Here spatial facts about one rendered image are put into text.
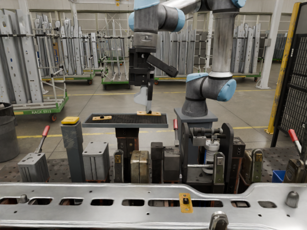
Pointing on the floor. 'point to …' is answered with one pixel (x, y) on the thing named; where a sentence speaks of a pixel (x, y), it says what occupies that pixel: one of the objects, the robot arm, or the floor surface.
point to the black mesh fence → (292, 92)
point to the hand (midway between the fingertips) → (149, 108)
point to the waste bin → (7, 133)
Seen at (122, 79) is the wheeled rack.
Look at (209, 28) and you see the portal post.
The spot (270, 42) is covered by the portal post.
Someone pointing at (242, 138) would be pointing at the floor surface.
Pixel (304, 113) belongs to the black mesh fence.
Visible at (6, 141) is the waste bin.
